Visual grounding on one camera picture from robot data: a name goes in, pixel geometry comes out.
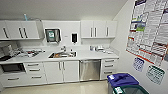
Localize stainless steel dishwasher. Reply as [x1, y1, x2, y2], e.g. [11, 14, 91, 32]
[79, 59, 102, 82]

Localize black soap dispenser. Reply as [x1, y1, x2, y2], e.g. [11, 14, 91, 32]
[71, 32, 78, 45]

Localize pile of white dishes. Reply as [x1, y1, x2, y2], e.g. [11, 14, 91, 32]
[94, 45, 105, 53]

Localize chrome faucet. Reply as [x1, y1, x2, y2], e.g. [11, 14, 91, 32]
[60, 45, 68, 54]

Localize stainless steel sink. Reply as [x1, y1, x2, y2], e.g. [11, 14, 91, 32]
[48, 50, 78, 60]

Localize white printed cloth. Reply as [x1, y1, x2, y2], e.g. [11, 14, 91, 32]
[103, 48, 116, 55]

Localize white narrow drawer unit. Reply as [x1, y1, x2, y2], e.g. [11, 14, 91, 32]
[100, 57, 120, 81]

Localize grey paper towel dispenser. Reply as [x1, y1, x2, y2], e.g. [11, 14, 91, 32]
[44, 28, 62, 44]

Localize grey trash bins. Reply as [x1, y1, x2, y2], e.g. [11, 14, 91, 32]
[106, 72, 140, 89]

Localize dark green bin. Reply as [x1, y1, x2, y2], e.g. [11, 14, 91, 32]
[111, 84, 150, 94]

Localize light blue bottle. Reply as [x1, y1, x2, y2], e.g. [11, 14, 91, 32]
[22, 13, 29, 22]

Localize black built-in microwave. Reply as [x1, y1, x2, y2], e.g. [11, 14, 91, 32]
[0, 62, 26, 74]

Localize countertop coffee machine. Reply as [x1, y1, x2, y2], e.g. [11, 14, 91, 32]
[0, 43, 15, 62]

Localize steel wall cabinet door handle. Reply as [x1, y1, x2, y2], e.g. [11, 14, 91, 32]
[89, 27, 93, 38]
[94, 27, 98, 38]
[106, 26, 110, 37]

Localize white wide wall cabinet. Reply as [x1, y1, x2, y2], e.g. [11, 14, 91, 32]
[0, 19, 42, 42]

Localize large printed wall poster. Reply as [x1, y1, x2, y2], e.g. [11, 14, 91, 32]
[125, 0, 168, 67]

